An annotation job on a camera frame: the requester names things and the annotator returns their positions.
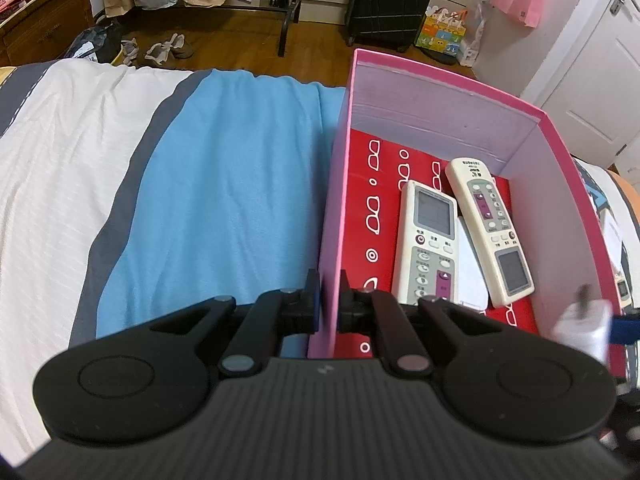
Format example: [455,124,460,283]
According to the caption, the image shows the white plug charger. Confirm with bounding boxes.
[552,284,612,365]

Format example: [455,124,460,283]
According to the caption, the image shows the cream AC remote purple buttons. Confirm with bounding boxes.
[445,157,535,308]

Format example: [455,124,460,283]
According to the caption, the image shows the pink storage box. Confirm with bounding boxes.
[308,49,617,358]

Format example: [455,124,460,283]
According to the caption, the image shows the white room door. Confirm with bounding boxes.
[544,0,639,167]

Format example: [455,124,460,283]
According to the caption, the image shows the small white slim remote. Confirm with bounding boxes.
[457,216,489,312]

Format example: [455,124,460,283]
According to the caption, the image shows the white AC remote with screen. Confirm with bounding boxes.
[392,180,458,304]

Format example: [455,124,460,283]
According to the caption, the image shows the striped blue white bedsheet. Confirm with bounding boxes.
[1,60,345,465]

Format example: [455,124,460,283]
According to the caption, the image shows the white sandal pair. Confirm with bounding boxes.
[142,34,194,70]

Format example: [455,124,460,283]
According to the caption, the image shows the colourful cartoon carton box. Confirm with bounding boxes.
[414,6,468,58]

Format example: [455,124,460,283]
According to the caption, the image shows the wooden dresser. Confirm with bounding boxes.
[1,0,94,66]

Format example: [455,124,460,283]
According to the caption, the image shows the black hard-shell suitcase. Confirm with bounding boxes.
[345,0,430,52]

